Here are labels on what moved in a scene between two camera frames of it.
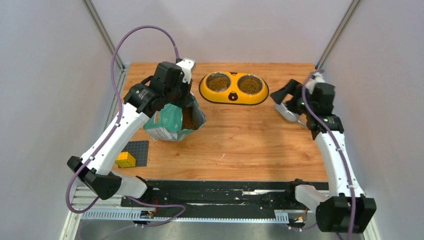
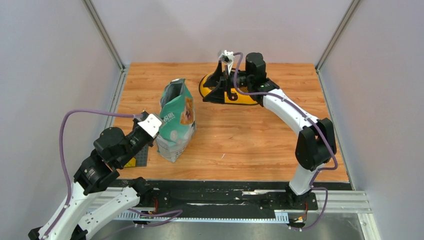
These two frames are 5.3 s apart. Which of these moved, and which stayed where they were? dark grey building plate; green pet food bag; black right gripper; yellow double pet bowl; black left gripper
Moved: green pet food bag; black right gripper; black left gripper
Stayed: yellow double pet bowl; dark grey building plate
